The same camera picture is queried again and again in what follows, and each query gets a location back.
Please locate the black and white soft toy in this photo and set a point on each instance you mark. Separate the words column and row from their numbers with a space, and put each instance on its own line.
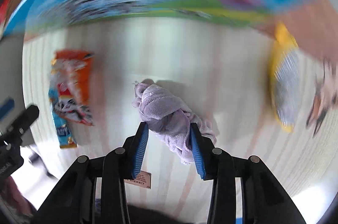
column 322, row 97

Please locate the brown label tag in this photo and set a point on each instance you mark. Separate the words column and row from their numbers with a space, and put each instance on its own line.
column 140, row 179

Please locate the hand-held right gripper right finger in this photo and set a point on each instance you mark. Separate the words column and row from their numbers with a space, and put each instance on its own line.
column 196, row 152

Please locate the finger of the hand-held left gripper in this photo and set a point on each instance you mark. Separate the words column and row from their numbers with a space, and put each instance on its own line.
column 25, row 118

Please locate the orange and blue snack packet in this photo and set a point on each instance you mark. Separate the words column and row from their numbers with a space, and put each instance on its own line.
column 70, row 93

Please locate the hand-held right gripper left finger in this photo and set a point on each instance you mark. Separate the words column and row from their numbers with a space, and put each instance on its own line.
column 140, row 150

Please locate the lilac fleece cloth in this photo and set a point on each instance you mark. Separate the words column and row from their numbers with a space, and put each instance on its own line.
column 163, row 110

